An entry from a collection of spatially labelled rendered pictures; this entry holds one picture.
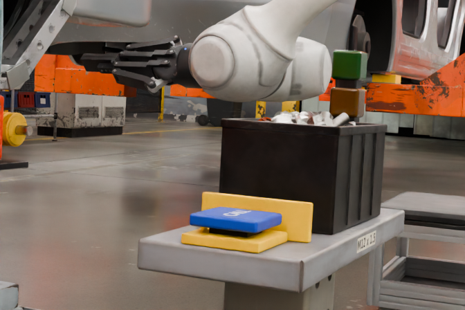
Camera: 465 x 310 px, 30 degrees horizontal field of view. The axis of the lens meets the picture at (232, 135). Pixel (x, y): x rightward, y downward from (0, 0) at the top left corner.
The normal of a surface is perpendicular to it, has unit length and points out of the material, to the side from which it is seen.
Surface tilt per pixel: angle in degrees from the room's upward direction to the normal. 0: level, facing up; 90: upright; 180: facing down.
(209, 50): 97
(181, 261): 90
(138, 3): 90
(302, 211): 90
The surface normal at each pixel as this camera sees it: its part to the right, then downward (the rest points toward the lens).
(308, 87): 0.10, 0.72
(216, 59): -0.51, 0.13
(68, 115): -0.33, 0.03
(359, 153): 0.91, 0.07
